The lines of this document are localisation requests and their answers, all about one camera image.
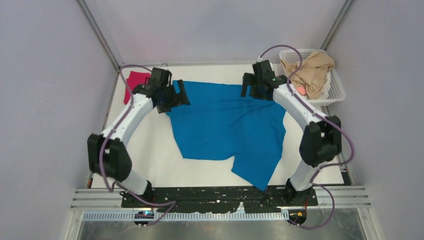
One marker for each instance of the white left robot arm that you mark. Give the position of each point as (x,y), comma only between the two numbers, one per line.
(107,151)

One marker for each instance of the aluminium frame rail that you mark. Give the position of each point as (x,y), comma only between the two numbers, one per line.
(97,31)

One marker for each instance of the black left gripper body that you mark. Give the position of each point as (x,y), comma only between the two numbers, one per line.
(170,93)

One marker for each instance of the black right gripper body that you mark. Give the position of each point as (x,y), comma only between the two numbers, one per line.
(256,91)

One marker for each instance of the folded red t shirt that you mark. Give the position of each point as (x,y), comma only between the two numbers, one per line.
(135,78)

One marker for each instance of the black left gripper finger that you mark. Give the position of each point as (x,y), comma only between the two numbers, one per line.
(167,106)
(180,96)

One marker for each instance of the white slotted cable duct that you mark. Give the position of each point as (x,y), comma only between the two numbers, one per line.
(147,216)

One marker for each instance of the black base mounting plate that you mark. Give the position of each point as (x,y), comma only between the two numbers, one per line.
(222,199)

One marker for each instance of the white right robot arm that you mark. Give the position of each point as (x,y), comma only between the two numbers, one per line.
(321,140)

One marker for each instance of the pink garment in basket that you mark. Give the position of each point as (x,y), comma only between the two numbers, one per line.
(301,90)

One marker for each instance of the beige t shirt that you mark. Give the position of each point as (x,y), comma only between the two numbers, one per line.
(310,73)

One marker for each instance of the blue t shirt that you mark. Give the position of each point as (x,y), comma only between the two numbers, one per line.
(219,124)

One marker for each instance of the white garment in basket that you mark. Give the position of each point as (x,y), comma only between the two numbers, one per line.
(326,87)

